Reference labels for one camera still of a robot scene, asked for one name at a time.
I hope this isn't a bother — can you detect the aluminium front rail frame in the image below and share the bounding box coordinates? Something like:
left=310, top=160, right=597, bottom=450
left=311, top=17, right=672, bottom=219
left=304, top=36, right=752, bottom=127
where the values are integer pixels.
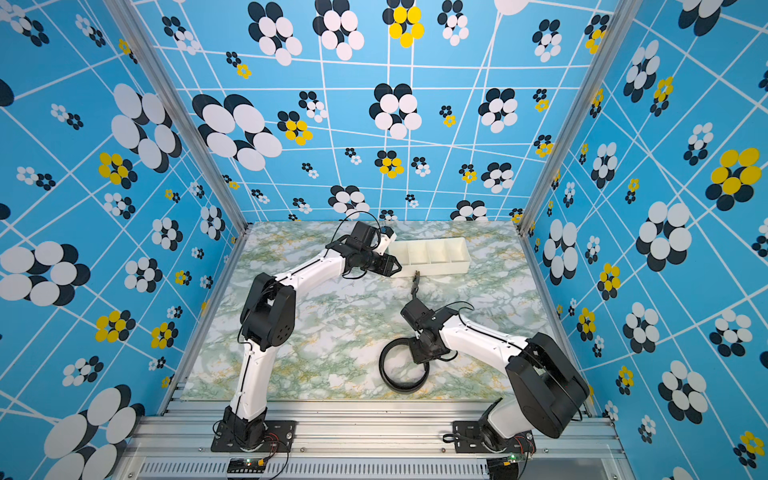
left=114, top=399, right=637, bottom=479

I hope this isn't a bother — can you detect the aluminium corner post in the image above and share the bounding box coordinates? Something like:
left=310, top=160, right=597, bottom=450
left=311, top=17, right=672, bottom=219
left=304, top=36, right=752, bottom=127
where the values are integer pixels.
left=105, top=1, right=248, bottom=235
left=519, top=0, right=642, bottom=237

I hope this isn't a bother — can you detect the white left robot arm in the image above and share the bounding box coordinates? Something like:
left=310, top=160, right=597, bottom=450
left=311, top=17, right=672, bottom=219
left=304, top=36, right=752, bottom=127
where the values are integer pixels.
left=221, top=246, right=402, bottom=451

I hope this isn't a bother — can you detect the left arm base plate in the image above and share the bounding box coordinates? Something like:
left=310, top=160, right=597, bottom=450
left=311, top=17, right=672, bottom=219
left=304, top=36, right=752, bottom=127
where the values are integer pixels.
left=210, top=420, right=298, bottom=454

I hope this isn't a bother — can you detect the aluminium corner post right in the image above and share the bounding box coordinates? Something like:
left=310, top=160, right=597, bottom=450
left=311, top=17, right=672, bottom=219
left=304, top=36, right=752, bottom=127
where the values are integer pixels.
left=519, top=0, right=642, bottom=237

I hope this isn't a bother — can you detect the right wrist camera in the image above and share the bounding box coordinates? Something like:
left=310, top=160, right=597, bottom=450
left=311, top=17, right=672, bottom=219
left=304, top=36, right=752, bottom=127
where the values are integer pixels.
left=400, top=298, right=435, bottom=332

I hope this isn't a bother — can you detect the aluminium corner post left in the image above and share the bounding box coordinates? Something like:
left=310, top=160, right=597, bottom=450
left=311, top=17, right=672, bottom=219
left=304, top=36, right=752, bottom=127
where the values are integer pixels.
left=105, top=1, right=248, bottom=235

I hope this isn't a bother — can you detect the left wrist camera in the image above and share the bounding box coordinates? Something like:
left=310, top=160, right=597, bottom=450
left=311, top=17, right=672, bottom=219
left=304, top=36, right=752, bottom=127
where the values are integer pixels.
left=326, top=221, right=397, bottom=256

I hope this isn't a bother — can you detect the right controller board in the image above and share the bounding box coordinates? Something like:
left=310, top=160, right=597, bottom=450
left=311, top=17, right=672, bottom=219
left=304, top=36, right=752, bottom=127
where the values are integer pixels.
left=486, top=457, right=520, bottom=480

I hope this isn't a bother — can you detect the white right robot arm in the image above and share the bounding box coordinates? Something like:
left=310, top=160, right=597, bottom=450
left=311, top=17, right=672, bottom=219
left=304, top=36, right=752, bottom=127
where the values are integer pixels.
left=401, top=273, right=589, bottom=452

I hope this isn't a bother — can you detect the black belt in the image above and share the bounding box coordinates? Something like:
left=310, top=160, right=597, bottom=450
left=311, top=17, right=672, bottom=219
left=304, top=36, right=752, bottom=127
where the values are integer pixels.
left=377, top=337, right=431, bottom=394

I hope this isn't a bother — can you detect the controller board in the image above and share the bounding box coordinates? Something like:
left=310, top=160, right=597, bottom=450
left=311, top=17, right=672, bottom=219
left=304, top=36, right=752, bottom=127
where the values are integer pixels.
left=226, top=458, right=268, bottom=477
left=486, top=457, right=520, bottom=480

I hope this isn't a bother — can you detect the left controller board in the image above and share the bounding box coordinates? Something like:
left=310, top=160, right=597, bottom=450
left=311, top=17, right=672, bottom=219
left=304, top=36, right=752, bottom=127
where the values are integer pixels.
left=226, top=458, right=268, bottom=477

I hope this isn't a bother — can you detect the white compartment storage tray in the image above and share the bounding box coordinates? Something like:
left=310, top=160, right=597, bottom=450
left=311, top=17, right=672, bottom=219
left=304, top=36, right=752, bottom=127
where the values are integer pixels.
left=387, top=237, right=471, bottom=278

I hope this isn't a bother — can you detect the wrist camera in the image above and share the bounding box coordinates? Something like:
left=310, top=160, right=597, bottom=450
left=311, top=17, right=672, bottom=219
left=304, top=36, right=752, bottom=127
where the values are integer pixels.
left=400, top=298, right=435, bottom=332
left=326, top=221, right=397, bottom=256

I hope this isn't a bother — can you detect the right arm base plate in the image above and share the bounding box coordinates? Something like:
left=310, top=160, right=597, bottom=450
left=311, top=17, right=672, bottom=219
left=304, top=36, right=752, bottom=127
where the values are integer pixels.
left=442, top=421, right=536, bottom=457

